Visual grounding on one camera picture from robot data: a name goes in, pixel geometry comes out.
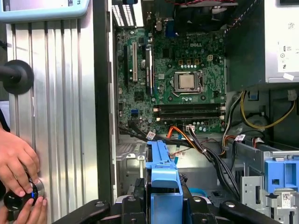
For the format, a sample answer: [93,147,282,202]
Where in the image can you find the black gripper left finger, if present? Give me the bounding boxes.
[52,178,148,224]

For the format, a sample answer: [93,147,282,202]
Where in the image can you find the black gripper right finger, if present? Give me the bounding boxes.
[181,178,282,224]

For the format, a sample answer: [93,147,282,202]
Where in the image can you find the hard disk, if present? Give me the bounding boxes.
[145,140,185,224]

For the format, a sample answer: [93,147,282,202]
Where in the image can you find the round black tool blue ring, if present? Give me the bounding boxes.
[3,179,40,212]

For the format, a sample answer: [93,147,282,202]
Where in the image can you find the metal disk bay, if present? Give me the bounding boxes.
[115,141,150,203]

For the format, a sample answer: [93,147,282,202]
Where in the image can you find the person's right hand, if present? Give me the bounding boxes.
[0,196,49,224]

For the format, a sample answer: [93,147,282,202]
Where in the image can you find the person's left hand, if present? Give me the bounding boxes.
[0,127,41,197]

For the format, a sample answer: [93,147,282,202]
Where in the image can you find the metal drive cage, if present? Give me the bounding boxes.
[233,140,299,224]

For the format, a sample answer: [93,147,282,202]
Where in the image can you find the black RAM slot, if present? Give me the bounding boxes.
[153,104,226,112]

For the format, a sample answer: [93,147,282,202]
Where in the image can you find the black PC case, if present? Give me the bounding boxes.
[92,0,299,224]

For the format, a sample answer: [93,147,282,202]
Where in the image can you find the silver CPU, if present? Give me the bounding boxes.
[179,74,196,91]

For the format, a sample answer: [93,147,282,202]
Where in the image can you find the metal socket cover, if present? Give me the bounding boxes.
[173,70,204,95]

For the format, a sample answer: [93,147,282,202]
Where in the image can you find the white expansion slot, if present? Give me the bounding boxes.
[132,41,138,83]

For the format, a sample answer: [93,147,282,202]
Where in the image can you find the green motherboard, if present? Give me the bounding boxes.
[115,17,228,135]

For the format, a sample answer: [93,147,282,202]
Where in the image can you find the black round stand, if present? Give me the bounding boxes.
[0,59,35,95]

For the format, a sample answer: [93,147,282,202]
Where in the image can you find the grey power supply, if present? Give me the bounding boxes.
[224,0,299,93]

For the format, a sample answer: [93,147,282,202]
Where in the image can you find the black case fan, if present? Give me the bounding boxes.
[174,0,226,32]

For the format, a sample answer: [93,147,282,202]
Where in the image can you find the pale blue teach pendant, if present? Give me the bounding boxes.
[0,0,91,23]

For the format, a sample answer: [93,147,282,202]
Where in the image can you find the light blue wire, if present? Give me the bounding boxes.
[172,134,208,200]

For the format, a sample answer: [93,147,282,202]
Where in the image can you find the black cable bundle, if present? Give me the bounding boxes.
[186,127,242,201]

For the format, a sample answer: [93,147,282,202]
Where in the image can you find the blue drive bracket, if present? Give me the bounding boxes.
[263,157,299,194]

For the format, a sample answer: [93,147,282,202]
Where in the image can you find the orange wire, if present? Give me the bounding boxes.
[167,125,195,143]

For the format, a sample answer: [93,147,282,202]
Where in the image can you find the yellow power wires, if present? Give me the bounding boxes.
[240,90,297,130]

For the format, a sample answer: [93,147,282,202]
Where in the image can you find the locking lever wire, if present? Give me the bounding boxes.
[172,91,203,97]

